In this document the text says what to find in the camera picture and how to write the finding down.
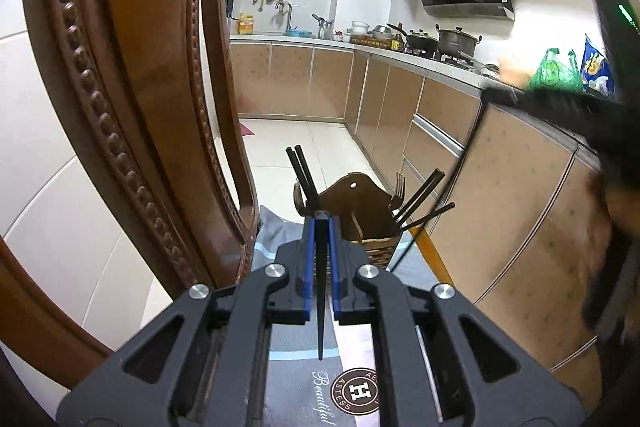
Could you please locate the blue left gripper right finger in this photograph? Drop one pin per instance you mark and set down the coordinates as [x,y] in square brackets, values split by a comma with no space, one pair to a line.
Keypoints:
[334,263]

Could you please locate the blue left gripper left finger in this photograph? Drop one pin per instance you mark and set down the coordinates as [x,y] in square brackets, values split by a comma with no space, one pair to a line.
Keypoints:
[309,243]

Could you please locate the kitchen cabinets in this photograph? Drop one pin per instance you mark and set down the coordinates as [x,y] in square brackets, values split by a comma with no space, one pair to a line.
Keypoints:
[517,236]

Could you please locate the right hand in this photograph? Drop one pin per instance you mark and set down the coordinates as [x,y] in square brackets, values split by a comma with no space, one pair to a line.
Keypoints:
[605,216]

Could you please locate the dark spoon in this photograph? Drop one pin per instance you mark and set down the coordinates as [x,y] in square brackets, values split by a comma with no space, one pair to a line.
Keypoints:
[299,200]

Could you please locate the blue snack bag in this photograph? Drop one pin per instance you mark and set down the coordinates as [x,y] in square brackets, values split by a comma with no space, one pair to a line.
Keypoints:
[595,71]

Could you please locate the wooden utensil holder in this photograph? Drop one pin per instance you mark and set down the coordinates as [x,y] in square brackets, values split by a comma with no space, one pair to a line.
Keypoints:
[366,215]

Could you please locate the green plastic bag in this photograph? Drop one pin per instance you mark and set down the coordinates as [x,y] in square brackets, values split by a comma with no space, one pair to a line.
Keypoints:
[553,73]

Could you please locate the metal fork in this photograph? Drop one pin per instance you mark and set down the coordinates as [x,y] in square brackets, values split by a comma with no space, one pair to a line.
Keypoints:
[398,191]

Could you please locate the pink floor mat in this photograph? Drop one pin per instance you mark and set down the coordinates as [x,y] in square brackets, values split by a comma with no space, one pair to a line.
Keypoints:
[245,131]

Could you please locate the grey striped cloth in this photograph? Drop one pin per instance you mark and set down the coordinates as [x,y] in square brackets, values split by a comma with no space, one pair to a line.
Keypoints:
[298,384]

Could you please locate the black cooking pot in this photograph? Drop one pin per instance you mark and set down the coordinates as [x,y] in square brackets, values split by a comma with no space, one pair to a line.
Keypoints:
[456,41]

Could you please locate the black wok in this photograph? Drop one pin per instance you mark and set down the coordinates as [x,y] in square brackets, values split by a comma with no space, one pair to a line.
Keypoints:
[416,43]

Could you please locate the carved wooden chair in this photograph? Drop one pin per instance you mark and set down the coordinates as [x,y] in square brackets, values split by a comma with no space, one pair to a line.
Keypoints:
[144,91]

